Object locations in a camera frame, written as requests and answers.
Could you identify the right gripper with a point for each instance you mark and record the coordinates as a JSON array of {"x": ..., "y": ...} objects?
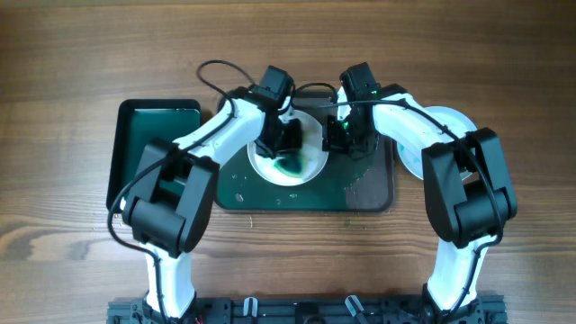
[{"x": 344, "y": 136}]

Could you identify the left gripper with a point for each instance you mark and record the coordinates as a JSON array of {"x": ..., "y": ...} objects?
[{"x": 279, "y": 136}]

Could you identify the green yellow sponge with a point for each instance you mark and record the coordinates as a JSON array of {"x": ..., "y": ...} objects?
[{"x": 290, "y": 165}]

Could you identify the white plate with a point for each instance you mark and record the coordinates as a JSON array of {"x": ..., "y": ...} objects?
[
  {"x": 413, "y": 162},
  {"x": 312, "y": 155}
]

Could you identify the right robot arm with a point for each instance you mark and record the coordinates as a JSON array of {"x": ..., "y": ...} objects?
[{"x": 469, "y": 195}]

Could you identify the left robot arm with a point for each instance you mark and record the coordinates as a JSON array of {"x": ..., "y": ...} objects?
[{"x": 168, "y": 203}]

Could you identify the large dark serving tray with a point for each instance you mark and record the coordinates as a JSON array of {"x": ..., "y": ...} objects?
[{"x": 343, "y": 185}]

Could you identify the small black water tray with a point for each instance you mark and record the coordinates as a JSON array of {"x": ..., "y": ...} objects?
[{"x": 139, "y": 121}]

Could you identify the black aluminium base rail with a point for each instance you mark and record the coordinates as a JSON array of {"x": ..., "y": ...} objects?
[{"x": 490, "y": 309}]

